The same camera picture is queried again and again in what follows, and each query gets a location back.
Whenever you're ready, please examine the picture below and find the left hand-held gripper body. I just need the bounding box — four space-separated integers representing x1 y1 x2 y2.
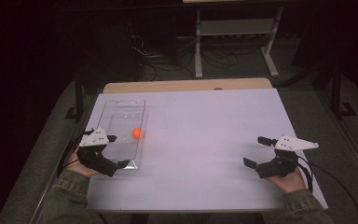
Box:
76 126 119 177

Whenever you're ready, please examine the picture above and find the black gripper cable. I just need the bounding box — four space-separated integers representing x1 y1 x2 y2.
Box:
296 155 358 224
56 130 92 176

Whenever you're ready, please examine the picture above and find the black floor cables bundle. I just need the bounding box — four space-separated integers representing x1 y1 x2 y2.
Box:
130 34 241 82

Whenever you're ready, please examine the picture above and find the light wooden table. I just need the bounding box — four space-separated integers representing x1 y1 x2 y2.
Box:
102 77 273 95

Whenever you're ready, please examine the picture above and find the person's left hand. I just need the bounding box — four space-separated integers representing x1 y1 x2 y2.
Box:
63 147 99 178

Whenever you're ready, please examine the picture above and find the person's right hand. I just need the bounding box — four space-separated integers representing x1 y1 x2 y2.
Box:
265 166 308 194

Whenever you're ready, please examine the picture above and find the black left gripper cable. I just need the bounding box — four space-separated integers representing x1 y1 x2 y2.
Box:
56 130 92 176

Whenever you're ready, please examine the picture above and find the clear plastic tray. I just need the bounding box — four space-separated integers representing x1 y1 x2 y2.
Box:
88 99 148 171

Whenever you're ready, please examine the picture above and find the orange ball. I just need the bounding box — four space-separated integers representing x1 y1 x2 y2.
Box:
131 127 145 140

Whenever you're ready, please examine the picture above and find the white metal desk frame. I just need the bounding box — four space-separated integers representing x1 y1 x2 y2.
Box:
194 6 285 79

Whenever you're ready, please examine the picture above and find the black metal stand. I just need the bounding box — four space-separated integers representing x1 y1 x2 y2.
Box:
329 62 357 119
64 73 86 123

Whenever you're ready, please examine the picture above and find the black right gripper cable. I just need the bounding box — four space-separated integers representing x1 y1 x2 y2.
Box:
296 155 358 224

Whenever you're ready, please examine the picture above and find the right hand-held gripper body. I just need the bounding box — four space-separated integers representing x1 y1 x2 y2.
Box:
255 134 320 179

